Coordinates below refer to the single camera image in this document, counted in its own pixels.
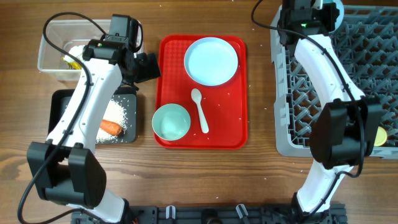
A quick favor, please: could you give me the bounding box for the light blue bowl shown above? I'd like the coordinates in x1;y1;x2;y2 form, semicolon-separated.
323;0;345;31

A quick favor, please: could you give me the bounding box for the white rice pile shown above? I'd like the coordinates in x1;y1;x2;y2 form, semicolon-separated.
96;95;132;144

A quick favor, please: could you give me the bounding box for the white tissue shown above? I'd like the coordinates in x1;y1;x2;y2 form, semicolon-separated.
63;45;85;63

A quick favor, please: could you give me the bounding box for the mint green bowl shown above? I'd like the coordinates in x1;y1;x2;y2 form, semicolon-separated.
152;103;191;141

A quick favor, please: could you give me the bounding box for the orange carrot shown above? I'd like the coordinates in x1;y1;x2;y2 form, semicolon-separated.
100;119;123;136

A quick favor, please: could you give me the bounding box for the white plastic spoon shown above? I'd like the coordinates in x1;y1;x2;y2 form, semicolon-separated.
191;88;209;134

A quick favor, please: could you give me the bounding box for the light blue plate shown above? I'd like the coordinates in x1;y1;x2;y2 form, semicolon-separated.
183;37;238;86

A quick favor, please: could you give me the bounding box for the yellow plastic cup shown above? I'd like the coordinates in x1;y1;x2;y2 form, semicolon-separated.
374;126;388;147

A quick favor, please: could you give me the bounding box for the snack wrapper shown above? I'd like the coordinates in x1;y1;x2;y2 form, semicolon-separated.
62;57;81;70

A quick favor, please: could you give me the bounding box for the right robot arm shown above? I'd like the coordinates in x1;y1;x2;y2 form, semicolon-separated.
277;1;383;223

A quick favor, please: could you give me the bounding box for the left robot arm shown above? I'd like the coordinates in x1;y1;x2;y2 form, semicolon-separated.
27;14;161;223

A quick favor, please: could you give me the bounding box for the grey dishwasher rack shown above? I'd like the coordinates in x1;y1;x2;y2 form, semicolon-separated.
271;5;397;159

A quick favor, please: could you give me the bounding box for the black food waste tray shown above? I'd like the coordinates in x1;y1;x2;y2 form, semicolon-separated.
48;87;137;144

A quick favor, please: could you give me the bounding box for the clear plastic waste bin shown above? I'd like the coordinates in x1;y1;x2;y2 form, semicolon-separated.
37;19;103;81

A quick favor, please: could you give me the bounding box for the red serving tray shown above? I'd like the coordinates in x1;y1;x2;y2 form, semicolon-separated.
154;34;248;150

